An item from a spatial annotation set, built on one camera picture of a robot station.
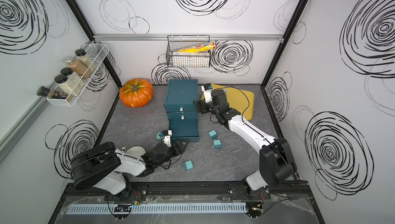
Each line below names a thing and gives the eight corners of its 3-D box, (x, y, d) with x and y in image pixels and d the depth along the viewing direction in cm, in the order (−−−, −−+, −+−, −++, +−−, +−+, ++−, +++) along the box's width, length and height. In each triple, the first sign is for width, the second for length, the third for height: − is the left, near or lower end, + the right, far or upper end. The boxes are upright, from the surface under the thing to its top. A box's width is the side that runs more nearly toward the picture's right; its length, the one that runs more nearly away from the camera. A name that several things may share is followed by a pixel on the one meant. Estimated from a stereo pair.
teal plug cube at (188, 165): (183, 169, 82) (182, 168, 80) (183, 161, 85) (183, 160, 83) (193, 169, 82) (192, 168, 80) (193, 161, 85) (193, 160, 83)
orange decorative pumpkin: (123, 110, 107) (115, 98, 97) (131, 90, 119) (125, 78, 110) (150, 110, 107) (145, 98, 97) (155, 90, 119) (152, 78, 110)
